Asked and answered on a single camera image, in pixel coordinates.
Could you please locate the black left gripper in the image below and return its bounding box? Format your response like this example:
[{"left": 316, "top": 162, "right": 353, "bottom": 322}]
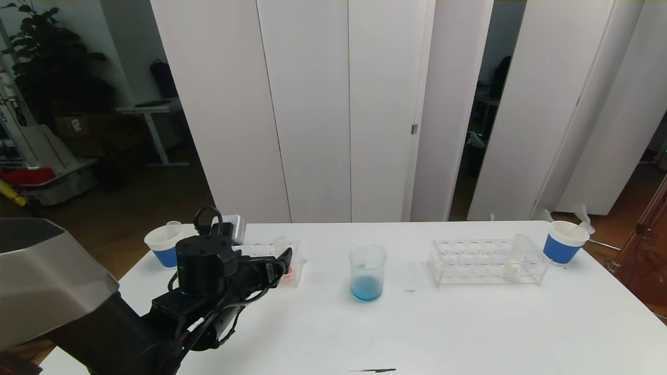
[{"left": 239, "top": 247, "right": 293, "bottom": 289}]

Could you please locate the red pigment test tube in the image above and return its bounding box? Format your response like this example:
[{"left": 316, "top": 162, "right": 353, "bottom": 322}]
[
  {"left": 275, "top": 235, "right": 295, "bottom": 281},
  {"left": 572, "top": 205, "right": 596, "bottom": 236}
]

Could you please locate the clear acrylic test tube rack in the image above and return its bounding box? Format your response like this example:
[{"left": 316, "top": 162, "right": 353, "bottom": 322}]
[
  {"left": 428, "top": 239, "right": 551, "bottom": 287},
  {"left": 237, "top": 240, "right": 307, "bottom": 288}
]

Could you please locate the clear plastic beaker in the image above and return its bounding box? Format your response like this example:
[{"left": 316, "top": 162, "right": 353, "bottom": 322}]
[{"left": 348, "top": 243, "right": 388, "bottom": 304}]

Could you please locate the pale yellow pigment test tube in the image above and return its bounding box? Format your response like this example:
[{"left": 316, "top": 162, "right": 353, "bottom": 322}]
[{"left": 503, "top": 233, "right": 529, "bottom": 283}]

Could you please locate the blue sleeved white paper cup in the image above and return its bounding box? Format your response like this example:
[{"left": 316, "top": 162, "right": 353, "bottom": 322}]
[
  {"left": 542, "top": 221, "right": 590, "bottom": 266},
  {"left": 144, "top": 227, "right": 184, "bottom": 269}
]

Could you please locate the white folding partition screen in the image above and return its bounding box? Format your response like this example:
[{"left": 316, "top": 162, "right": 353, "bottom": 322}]
[
  {"left": 466, "top": 0, "right": 667, "bottom": 227},
  {"left": 151, "top": 0, "right": 494, "bottom": 223}
]

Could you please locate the white office desk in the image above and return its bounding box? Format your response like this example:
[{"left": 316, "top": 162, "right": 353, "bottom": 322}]
[{"left": 116, "top": 99, "right": 191, "bottom": 168}]

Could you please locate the black bag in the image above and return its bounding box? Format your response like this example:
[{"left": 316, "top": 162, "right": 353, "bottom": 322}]
[{"left": 150, "top": 59, "right": 179, "bottom": 101}]

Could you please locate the brown cardboard box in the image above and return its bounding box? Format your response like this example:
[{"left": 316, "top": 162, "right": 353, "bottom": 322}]
[{"left": 54, "top": 115, "right": 107, "bottom": 140}]

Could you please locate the white machine base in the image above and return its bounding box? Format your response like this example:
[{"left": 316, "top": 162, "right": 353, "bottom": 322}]
[{"left": 0, "top": 124, "right": 98, "bottom": 206}]

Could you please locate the yellow tool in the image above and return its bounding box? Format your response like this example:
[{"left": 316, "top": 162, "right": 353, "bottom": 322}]
[{"left": 0, "top": 179, "right": 28, "bottom": 208}]

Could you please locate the dark green potted plant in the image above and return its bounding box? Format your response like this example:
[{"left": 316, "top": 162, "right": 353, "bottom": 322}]
[{"left": 0, "top": 0, "right": 116, "bottom": 126}]

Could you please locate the white upright machine column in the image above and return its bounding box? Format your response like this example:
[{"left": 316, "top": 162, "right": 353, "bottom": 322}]
[{"left": 0, "top": 68, "right": 27, "bottom": 167}]

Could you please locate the reddish brown metal stand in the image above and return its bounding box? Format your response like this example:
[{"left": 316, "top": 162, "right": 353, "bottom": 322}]
[{"left": 607, "top": 174, "right": 667, "bottom": 318}]

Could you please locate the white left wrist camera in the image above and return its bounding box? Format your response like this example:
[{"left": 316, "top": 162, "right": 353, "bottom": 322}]
[{"left": 211, "top": 214, "right": 246, "bottom": 245}]

